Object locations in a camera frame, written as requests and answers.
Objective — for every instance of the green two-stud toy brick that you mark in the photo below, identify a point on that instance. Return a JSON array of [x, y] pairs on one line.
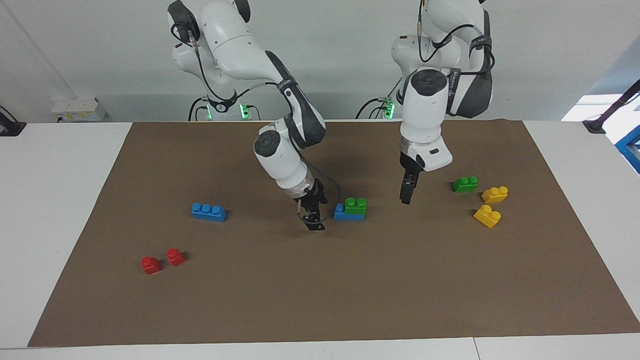
[[356, 206], [465, 185]]

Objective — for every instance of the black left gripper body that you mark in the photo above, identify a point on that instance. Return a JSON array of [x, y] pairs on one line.
[[411, 167]]

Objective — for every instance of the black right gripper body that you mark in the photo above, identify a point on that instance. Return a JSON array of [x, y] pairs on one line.
[[312, 197]]

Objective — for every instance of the brown table mat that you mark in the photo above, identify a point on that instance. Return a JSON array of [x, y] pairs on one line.
[[320, 300]]

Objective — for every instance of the blue three-stud toy brick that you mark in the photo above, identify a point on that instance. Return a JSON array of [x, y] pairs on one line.
[[341, 214], [207, 213]]

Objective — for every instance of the black angled stand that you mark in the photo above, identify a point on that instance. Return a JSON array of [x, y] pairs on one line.
[[607, 112]]

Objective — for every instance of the white power socket box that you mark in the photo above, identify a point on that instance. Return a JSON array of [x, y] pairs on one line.
[[77, 109]]

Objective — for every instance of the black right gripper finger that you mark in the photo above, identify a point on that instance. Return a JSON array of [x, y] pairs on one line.
[[318, 226], [307, 216]]

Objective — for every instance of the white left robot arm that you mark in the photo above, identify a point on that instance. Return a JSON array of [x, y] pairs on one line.
[[430, 100]]

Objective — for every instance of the blue metal frame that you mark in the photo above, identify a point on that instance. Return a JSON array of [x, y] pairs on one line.
[[631, 150]]

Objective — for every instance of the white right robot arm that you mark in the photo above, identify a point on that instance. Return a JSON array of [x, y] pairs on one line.
[[240, 50]]

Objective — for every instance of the red small toy brick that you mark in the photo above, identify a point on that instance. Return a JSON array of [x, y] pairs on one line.
[[175, 257], [150, 266]]

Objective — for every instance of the black table clamp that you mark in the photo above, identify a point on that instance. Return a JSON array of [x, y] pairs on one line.
[[9, 127]]

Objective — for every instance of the yellow two-stud toy brick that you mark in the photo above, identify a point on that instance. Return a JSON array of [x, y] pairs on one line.
[[495, 195], [487, 216]]

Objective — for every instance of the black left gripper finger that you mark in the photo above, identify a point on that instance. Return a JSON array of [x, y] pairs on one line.
[[405, 195], [414, 182]]

